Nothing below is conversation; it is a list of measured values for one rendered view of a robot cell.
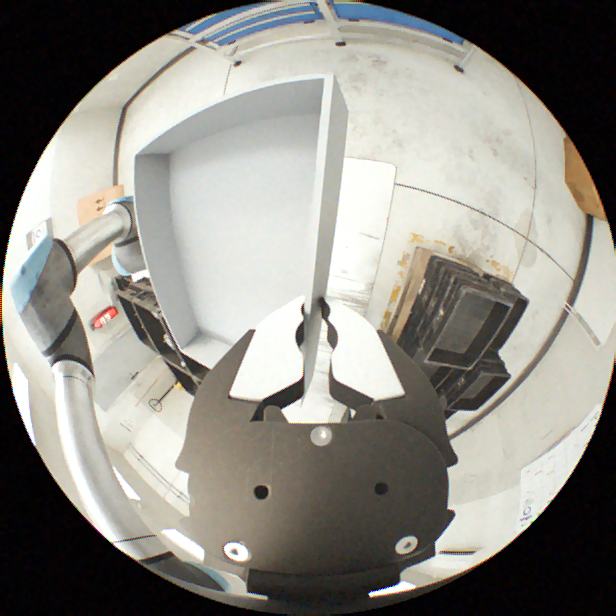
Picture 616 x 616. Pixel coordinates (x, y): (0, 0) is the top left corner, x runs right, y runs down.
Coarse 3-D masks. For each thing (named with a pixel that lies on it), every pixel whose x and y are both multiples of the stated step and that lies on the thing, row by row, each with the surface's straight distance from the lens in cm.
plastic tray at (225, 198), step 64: (192, 128) 19; (256, 128) 17; (320, 128) 10; (192, 192) 22; (256, 192) 16; (320, 192) 9; (192, 256) 24; (256, 256) 17; (320, 256) 10; (192, 320) 30; (256, 320) 21; (320, 320) 16
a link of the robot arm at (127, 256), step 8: (128, 240) 67; (136, 240) 68; (112, 248) 75; (120, 248) 69; (128, 248) 68; (136, 248) 68; (112, 256) 72; (120, 256) 70; (128, 256) 69; (136, 256) 68; (120, 264) 71; (128, 264) 70; (136, 264) 69; (144, 264) 69; (120, 272) 73; (128, 272) 72; (136, 272) 73
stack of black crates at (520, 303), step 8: (488, 280) 129; (496, 280) 127; (496, 288) 122; (504, 288) 117; (512, 288) 137; (504, 296) 136; (512, 296) 141; (520, 296) 130; (520, 304) 142; (528, 304) 139; (512, 312) 146; (520, 312) 141; (512, 320) 144; (504, 328) 148; (512, 328) 143; (496, 336) 152; (504, 336) 147; (496, 344) 150; (504, 344) 147
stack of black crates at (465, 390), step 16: (496, 352) 147; (480, 368) 120; (496, 368) 132; (448, 384) 142; (464, 384) 129; (480, 384) 148; (496, 384) 145; (448, 400) 140; (464, 400) 155; (480, 400) 155
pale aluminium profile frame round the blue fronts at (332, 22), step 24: (288, 0) 147; (312, 0) 146; (216, 24) 164; (312, 24) 164; (336, 24) 162; (360, 24) 161; (384, 24) 160; (216, 48) 195; (264, 48) 187; (432, 48) 175; (456, 48) 168
